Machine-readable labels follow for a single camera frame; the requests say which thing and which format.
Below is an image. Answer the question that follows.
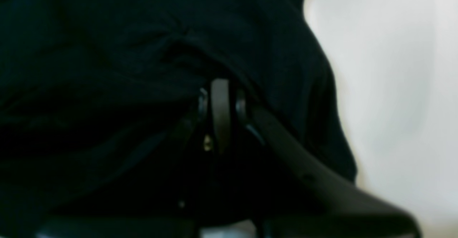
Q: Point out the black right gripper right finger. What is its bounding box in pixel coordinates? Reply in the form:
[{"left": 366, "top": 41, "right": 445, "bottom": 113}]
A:
[{"left": 236, "top": 88, "right": 422, "bottom": 238}]

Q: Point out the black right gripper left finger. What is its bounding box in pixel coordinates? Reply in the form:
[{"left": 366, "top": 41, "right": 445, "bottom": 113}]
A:
[{"left": 36, "top": 79, "right": 231, "bottom": 238}]

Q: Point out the black T-shirt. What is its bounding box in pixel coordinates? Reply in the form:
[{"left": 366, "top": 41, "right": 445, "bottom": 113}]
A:
[{"left": 1, "top": 0, "right": 357, "bottom": 238}]

